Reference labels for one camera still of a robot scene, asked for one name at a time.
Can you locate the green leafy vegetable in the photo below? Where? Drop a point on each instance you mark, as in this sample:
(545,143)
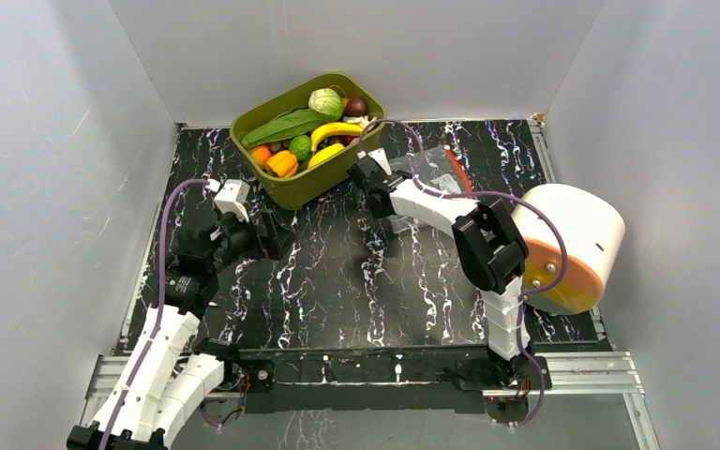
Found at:
(287,126)

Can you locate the green white cabbage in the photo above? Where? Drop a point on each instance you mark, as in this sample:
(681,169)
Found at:
(326,101)

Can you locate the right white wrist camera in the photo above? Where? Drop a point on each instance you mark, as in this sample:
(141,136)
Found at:
(379,155)

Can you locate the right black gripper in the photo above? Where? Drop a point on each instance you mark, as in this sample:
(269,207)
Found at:
(365,175)

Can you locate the dark purple fruit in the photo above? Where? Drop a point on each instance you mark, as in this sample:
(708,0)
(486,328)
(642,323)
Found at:
(355,107)

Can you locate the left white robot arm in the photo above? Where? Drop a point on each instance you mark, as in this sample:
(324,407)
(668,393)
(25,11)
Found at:
(150,403)

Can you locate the olive green plastic bin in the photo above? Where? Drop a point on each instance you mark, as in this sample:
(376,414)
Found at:
(293,192)

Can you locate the small orange fruit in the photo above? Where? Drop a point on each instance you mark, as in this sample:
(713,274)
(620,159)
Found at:
(261,154)

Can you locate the green bumpy lime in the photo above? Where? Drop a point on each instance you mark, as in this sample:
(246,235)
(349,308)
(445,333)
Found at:
(300,147)

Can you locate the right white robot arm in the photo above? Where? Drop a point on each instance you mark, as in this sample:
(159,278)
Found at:
(491,252)

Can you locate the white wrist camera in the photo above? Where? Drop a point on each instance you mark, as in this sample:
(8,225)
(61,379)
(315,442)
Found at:
(230,197)
(379,155)

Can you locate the lower yellow banana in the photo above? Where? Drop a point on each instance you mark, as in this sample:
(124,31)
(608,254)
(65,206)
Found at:
(322,155)

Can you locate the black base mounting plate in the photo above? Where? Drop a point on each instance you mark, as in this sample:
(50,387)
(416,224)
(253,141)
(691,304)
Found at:
(378,379)

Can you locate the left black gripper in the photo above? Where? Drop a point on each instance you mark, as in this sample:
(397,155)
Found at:
(273,246)

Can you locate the orange bell pepper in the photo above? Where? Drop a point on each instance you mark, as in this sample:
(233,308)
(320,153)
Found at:
(283,164)

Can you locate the yellow banana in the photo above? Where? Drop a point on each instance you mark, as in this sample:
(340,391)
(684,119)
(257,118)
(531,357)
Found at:
(322,155)
(328,130)

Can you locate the clear zip top bag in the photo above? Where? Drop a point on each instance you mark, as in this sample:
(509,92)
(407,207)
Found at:
(442,171)

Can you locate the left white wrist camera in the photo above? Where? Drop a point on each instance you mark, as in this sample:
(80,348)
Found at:
(230,197)

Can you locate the upper yellow banana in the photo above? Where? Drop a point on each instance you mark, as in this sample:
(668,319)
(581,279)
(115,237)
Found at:
(328,130)

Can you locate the white orange cylinder drum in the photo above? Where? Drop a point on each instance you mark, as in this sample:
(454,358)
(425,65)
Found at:
(592,231)

